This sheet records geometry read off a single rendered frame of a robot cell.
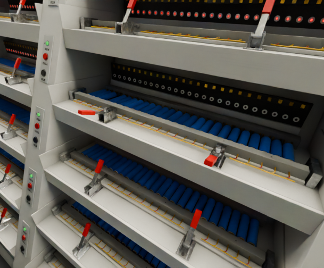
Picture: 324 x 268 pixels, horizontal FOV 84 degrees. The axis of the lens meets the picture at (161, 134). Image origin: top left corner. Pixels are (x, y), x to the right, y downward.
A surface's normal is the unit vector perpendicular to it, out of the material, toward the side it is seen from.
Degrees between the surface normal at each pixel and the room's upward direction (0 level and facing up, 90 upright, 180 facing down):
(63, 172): 21
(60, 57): 90
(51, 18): 90
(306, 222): 111
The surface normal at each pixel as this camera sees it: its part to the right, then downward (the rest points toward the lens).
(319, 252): -0.45, 0.07
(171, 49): -0.51, 0.40
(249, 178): 0.07, -0.86
